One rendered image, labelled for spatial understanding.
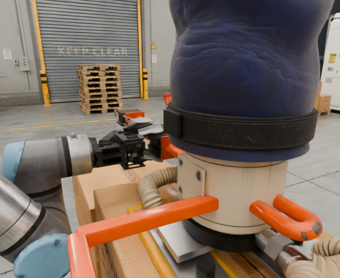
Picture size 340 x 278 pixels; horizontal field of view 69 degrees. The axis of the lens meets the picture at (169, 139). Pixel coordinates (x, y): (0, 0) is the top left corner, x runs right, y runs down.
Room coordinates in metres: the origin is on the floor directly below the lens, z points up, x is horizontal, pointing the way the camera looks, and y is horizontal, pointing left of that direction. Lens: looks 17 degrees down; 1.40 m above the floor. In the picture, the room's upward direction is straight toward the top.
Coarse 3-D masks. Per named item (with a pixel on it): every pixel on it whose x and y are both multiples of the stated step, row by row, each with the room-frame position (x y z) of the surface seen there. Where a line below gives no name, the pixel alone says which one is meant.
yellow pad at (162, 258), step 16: (128, 208) 0.48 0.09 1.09; (144, 208) 0.47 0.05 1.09; (144, 240) 0.38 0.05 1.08; (160, 240) 0.37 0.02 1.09; (160, 256) 0.34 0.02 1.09; (208, 256) 0.33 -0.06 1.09; (160, 272) 0.31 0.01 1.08; (176, 272) 0.30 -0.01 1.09; (192, 272) 0.30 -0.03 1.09; (208, 272) 0.28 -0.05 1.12; (224, 272) 0.30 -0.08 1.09
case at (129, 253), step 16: (96, 192) 0.58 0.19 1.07; (112, 192) 0.58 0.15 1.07; (128, 192) 0.58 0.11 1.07; (160, 192) 0.58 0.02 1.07; (176, 192) 0.58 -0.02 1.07; (96, 208) 0.56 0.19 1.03; (112, 208) 0.51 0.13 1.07; (128, 240) 0.40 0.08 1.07; (112, 256) 0.41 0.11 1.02; (128, 256) 0.36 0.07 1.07; (144, 256) 0.36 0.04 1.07; (224, 256) 0.36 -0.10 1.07; (240, 256) 0.36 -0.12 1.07; (112, 272) 0.42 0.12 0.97; (128, 272) 0.32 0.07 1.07; (144, 272) 0.32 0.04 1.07; (240, 272) 0.32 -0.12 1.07; (256, 272) 0.32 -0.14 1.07
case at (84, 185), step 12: (96, 168) 1.01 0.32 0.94; (108, 168) 1.01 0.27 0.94; (120, 168) 1.01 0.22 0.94; (144, 168) 1.01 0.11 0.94; (156, 168) 1.01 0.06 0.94; (72, 180) 1.21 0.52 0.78; (84, 180) 0.90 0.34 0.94; (96, 180) 0.90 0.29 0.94; (108, 180) 0.90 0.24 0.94; (120, 180) 0.90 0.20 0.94; (132, 180) 0.90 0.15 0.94; (84, 192) 0.80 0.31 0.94; (84, 204) 0.81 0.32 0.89; (84, 216) 0.85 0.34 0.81; (96, 252) 0.70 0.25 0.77; (96, 264) 0.69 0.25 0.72
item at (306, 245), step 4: (296, 240) 0.36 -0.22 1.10; (308, 240) 0.37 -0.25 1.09; (312, 240) 0.37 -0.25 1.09; (316, 240) 0.37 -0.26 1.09; (296, 244) 0.36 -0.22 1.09; (300, 244) 0.36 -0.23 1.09; (304, 244) 0.36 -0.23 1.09; (308, 244) 0.36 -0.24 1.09; (304, 248) 0.35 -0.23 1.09; (308, 248) 0.35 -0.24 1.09; (308, 252) 0.34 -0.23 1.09
